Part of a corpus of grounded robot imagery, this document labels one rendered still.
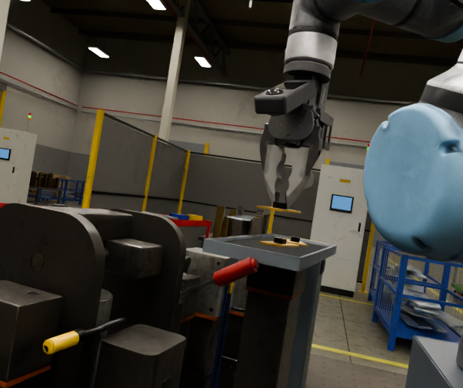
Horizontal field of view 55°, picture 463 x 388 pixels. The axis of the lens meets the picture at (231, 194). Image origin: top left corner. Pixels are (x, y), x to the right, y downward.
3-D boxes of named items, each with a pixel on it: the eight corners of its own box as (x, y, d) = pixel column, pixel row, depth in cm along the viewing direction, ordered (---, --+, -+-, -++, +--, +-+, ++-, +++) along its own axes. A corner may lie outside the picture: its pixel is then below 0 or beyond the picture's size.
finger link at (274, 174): (289, 208, 70) (301, 152, 70) (273, 205, 65) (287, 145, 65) (272, 204, 72) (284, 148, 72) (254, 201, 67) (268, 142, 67)
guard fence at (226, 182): (167, 255, 830) (184, 149, 832) (169, 254, 844) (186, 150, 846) (367, 293, 753) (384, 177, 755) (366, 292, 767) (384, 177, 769)
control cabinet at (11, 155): (-23, 212, 1008) (-5, 107, 1011) (-5, 212, 1061) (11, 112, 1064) (8, 219, 992) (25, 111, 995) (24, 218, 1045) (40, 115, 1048)
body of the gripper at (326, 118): (330, 155, 70) (341, 79, 70) (310, 145, 62) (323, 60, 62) (285, 151, 74) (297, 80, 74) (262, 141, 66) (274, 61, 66)
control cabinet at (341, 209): (301, 288, 701) (325, 135, 703) (304, 282, 753) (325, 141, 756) (354, 298, 684) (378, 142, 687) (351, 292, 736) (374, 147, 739)
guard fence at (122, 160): (168, 254, 839) (185, 150, 841) (175, 255, 836) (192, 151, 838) (64, 281, 503) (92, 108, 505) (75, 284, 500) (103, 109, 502)
